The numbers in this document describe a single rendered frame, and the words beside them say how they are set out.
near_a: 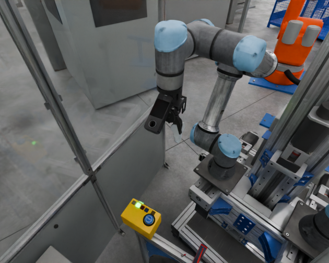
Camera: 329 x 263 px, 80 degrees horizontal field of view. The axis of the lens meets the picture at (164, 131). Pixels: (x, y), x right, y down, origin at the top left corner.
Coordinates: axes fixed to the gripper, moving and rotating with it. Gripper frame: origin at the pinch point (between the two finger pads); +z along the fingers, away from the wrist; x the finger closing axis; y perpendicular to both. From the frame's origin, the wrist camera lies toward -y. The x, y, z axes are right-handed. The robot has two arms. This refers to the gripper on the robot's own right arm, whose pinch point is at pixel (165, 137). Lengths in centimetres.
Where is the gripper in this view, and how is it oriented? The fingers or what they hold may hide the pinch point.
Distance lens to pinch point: 67.8
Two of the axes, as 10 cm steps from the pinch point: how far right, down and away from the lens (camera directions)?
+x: -8.7, -3.6, 3.5
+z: 0.0, 7.0, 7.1
